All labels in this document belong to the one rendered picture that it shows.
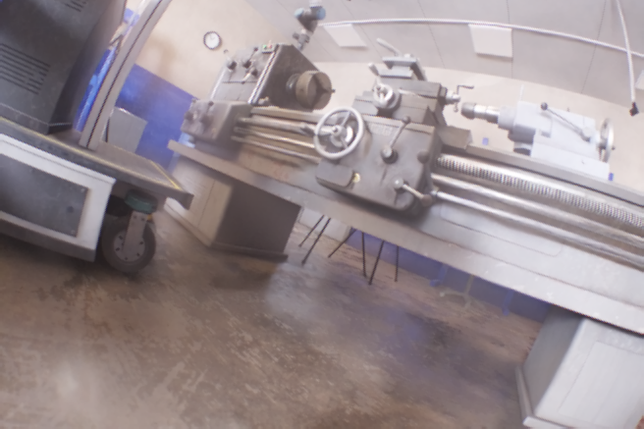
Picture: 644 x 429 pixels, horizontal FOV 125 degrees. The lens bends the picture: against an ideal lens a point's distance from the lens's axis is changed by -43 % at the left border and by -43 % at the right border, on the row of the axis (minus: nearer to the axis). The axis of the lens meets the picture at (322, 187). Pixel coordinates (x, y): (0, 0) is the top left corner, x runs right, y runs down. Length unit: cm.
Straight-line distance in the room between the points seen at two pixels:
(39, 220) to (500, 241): 135
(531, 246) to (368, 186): 59
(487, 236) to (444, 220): 17
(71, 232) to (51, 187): 13
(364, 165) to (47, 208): 98
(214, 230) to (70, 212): 97
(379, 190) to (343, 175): 15
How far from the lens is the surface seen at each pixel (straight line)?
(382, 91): 101
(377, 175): 99
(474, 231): 105
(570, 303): 91
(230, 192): 160
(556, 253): 106
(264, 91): 183
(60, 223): 86
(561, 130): 133
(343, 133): 103
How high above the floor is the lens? 43
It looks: 3 degrees up
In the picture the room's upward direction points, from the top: 21 degrees clockwise
